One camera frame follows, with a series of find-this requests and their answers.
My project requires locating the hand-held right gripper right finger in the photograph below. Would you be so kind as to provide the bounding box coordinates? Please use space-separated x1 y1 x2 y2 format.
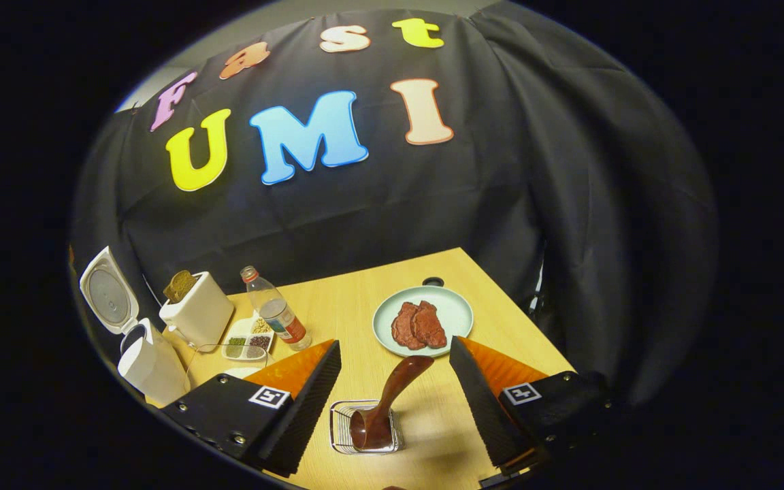
448 335 614 477

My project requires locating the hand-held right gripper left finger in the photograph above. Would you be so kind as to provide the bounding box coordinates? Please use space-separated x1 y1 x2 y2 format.
161 339 342 477

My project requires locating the metal wire chopstick holder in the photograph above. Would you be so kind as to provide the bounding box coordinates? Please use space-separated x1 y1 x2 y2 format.
329 399 405 455

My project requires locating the dark wooden spoon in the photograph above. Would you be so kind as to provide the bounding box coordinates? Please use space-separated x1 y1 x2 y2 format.
350 355 435 451

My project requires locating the white rice cooker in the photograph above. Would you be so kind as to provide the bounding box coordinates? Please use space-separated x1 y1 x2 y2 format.
79 246 192 408

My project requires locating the white divided bean dish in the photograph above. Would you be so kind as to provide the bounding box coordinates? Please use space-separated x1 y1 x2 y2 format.
220 314 276 363

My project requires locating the light green plate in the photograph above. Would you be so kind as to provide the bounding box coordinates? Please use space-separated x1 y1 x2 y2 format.
372 285 474 359

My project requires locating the red meat slice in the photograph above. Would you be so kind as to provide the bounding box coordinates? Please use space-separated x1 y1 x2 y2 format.
411 300 448 349
391 302 427 350

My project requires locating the clear plastic water bottle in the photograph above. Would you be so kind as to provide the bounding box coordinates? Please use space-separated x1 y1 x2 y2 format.
240 265 312 351

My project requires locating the white toaster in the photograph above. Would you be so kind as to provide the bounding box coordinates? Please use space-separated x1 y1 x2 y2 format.
159 271 235 353

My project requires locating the brown bread slice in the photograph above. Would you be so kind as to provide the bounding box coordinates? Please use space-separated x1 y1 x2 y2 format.
163 270 198 304

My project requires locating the black backdrop cloth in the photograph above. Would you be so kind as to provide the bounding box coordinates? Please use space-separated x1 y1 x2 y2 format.
69 3 719 409

